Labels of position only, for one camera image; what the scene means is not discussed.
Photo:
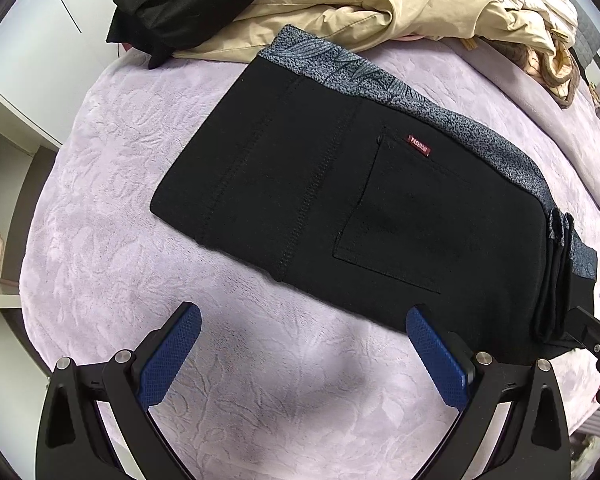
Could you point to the black pants with floral panels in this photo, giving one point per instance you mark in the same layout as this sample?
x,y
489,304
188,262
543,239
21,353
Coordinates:
x,y
305,185

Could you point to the striped knit garment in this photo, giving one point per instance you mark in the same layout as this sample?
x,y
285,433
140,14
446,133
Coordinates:
x,y
560,85

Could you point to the lavender embossed blanket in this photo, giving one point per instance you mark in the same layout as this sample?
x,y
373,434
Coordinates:
x,y
105,185

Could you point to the white wardrobe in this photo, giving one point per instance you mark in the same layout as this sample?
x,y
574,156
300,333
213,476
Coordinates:
x,y
30,35

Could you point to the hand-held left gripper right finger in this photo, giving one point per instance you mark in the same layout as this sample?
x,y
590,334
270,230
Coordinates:
x,y
437,357

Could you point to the white shelf ledge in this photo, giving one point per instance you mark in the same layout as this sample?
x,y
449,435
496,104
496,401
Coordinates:
x,y
0,294

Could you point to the black jacket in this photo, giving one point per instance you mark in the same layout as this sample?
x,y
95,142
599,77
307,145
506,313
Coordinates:
x,y
180,5

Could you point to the grey quilted pillow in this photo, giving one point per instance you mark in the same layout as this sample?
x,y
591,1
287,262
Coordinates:
x,y
590,40

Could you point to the beige coat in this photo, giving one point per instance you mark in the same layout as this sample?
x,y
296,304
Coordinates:
x,y
355,15

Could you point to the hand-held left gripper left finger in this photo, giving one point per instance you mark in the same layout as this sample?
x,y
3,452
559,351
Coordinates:
x,y
172,360

